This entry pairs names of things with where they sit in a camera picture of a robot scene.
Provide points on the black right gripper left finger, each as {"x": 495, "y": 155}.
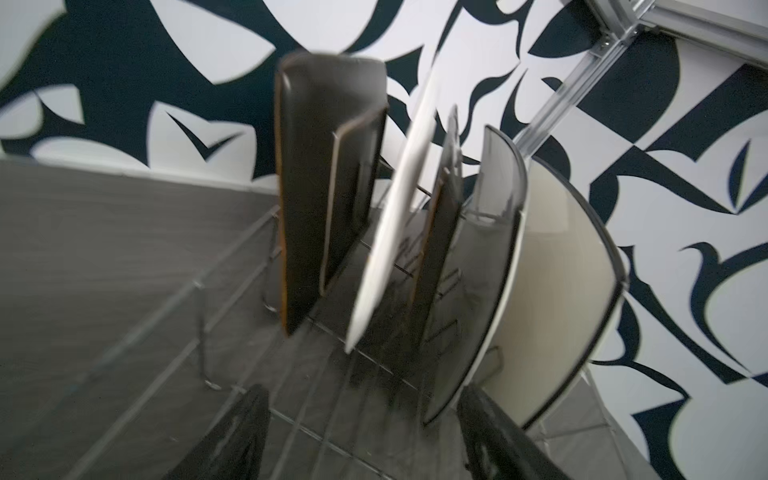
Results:
{"x": 233, "y": 448}

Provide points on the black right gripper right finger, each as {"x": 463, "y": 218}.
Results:
{"x": 496, "y": 447}

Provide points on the cream square plate black rim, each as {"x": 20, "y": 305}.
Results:
{"x": 487, "y": 254}

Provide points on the round speckled plate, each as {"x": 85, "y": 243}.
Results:
{"x": 392, "y": 221}

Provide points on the white square plate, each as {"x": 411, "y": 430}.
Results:
{"x": 566, "y": 295}

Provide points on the large black square plate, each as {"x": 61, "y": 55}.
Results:
{"x": 314, "y": 94}

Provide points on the wire dish rack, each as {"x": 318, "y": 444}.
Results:
{"x": 333, "y": 415}

